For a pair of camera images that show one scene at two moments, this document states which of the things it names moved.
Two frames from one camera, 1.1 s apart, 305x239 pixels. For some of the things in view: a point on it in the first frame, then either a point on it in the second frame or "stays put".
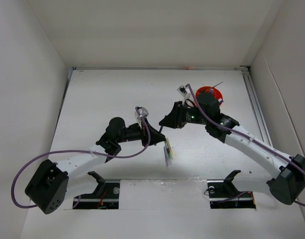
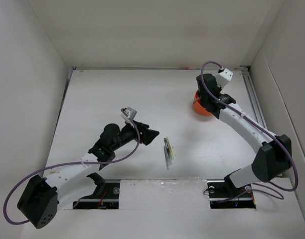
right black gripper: x=175 y=119 to x=220 y=88
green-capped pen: x=167 y=150 stays put
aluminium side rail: x=258 y=114 stays put
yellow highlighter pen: x=170 y=148 stays put
